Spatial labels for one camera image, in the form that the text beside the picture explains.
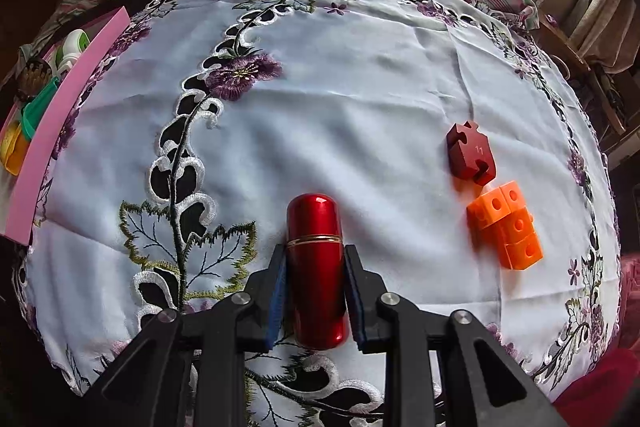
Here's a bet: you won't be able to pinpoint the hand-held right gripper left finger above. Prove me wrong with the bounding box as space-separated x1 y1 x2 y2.
82 243 289 427

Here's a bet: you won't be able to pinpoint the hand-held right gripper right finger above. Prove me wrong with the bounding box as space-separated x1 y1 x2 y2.
342 244 572 427

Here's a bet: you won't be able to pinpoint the red metal capsule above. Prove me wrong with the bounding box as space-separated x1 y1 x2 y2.
285 192 350 351

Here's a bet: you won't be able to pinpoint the shallow pink cardboard box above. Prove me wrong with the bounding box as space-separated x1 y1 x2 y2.
0 5 132 244

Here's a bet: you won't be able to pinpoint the orange plastic piece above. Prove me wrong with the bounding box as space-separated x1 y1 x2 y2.
4 137 32 176

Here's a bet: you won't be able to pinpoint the yellow oval toy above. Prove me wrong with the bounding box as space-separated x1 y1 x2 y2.
0 120 21 160

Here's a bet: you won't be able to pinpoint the green and white stamp toy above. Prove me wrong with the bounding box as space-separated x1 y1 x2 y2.
53 29 92 76

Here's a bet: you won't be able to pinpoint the brown pine cone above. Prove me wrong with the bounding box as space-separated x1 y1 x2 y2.
17 59 54 100

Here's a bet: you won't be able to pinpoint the orange linking cubes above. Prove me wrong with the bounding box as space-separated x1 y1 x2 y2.
466 180 545 271

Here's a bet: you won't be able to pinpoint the red puzzle piece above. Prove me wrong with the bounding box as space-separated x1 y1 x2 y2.
446 120 496 186

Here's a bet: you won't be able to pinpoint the white embroidered floral tablecloth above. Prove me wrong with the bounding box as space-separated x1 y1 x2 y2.
14 0 624 427

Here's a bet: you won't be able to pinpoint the person's pink clothing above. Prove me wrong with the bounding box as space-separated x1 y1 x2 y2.
549 256 640 427

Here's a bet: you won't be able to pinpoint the wooden shelf with clutter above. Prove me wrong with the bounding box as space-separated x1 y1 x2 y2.
589 66 640 150

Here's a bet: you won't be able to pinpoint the wooden desk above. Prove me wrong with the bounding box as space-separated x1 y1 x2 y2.
537 14 592 74

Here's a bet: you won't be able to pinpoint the pink patterned curtain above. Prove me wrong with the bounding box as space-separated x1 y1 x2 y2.
569 0 640 74

